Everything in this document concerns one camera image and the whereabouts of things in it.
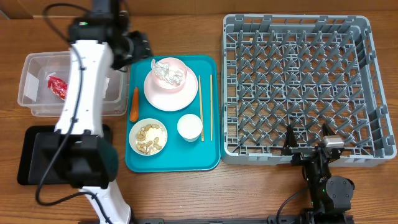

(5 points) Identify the clear plastic bin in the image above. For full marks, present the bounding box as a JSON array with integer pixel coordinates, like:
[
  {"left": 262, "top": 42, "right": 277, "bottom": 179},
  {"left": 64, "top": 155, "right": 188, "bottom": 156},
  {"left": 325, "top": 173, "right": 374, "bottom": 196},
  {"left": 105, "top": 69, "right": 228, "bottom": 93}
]
[{"left": 17, "top": 51, "right": 129, "bottom": 117}]

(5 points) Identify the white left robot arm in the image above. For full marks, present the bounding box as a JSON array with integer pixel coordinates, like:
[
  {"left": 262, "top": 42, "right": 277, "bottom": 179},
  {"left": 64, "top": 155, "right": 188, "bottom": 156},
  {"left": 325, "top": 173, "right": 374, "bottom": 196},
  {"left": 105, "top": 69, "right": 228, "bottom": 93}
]
[{"left": 35, "top": 1, "right": 152, "bottom": 223}]

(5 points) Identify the left wooden chopstick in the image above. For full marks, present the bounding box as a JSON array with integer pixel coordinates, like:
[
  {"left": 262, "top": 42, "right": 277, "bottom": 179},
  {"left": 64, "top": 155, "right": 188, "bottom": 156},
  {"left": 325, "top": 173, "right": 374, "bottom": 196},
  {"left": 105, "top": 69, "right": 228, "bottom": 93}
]
[{"left": 198, "top": 76, "right": 205, "bottom": 142}]

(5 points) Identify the pink plate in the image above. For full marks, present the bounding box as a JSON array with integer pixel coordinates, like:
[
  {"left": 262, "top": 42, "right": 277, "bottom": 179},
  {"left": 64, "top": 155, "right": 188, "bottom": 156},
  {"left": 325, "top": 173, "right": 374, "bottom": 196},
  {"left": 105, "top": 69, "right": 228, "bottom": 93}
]
[{"left": 144, "top": 67, "right": 198, "bottom": 111}]

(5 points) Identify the white bowl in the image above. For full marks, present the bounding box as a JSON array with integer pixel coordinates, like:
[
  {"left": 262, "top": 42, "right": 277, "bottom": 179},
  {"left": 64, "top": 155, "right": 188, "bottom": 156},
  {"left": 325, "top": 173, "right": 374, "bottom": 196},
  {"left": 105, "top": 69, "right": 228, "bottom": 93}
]
[{"left": 127, "top": 118, "right": 168, "bottom": 156}]

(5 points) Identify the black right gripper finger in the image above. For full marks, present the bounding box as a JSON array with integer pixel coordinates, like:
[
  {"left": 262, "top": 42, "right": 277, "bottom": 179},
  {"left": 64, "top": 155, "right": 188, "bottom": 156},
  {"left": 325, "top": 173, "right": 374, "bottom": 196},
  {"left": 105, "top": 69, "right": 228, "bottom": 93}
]
[
  {"left": 282, "top": 124, "right": 298, "bottom": 156},
  {"left": 322, "top": 123, "right": 335, "bottom": 137}
]

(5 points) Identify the pink bowl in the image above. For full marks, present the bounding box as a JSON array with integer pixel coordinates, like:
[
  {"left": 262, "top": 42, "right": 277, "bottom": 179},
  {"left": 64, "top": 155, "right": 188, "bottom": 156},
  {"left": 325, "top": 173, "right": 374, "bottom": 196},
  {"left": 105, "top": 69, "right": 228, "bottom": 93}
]
[{"left": 150, "top": 57, "right": 188, "bottom": 92}]

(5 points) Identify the white cup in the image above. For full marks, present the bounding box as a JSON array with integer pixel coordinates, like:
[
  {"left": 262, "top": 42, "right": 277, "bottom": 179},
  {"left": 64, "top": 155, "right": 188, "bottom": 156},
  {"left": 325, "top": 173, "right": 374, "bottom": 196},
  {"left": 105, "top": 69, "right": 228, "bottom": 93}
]
[{"left": 177, "top": 114, "right": 203, "bottom": 142}]

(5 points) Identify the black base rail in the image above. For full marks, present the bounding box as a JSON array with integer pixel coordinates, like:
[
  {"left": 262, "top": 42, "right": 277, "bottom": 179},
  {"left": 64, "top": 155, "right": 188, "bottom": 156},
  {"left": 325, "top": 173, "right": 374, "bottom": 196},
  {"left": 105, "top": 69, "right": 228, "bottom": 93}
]
[{"left": 77, "top": 214, "right": 355, "bottom": 224}]

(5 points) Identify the orange carrot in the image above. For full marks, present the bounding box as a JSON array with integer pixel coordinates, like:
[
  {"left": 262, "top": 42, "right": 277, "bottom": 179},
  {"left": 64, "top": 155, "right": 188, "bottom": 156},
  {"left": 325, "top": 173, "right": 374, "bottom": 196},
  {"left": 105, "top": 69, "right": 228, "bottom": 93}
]
[{"left": 129, "top": 86, "right": 139, "bottom": 123}]

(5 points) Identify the grey dishwasher rack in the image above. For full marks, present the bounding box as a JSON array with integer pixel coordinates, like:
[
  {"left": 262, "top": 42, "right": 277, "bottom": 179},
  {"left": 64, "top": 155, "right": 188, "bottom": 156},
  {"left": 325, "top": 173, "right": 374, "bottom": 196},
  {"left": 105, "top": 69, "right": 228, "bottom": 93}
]
[{"left": 221, "top": 14, "right": 397, "bottom": 167}]

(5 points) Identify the teal plastic tray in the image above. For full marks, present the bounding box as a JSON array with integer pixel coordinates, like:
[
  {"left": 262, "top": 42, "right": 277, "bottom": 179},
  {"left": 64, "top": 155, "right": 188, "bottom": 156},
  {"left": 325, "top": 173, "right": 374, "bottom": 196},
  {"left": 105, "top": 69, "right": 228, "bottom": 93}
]
[{"left": 125, "top": 55, "right": 221, "bottom": 172}]

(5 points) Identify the aluminium foil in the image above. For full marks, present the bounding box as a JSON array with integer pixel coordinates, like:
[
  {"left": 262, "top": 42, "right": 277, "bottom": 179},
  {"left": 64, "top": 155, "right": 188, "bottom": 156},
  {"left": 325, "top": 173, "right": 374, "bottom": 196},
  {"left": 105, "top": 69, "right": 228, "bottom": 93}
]
[{"left": 150, "top": 58, "right": 185, "bottom": 86}]

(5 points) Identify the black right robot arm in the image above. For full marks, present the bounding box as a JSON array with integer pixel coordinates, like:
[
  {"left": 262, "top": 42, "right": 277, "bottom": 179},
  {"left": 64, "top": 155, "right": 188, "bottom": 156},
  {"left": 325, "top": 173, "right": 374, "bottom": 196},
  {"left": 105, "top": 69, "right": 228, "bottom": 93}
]
[{"left": 275, "top": 123, "right": 355, "bottom": 224}]

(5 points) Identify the black tray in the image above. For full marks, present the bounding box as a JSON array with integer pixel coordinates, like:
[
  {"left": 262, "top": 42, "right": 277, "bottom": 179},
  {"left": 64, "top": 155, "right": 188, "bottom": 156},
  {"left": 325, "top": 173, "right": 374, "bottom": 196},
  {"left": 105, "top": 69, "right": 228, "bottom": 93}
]
[{"left": 17, "top": 124, "right": 119, "bottom": 189}]

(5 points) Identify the red snack wrapper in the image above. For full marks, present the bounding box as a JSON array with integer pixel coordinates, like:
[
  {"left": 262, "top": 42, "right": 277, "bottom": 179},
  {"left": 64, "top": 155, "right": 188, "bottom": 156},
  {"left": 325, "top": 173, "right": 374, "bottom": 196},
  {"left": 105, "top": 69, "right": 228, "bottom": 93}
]
[{"left": 47, "top": 76, "right": 68, "bottom": 100}]

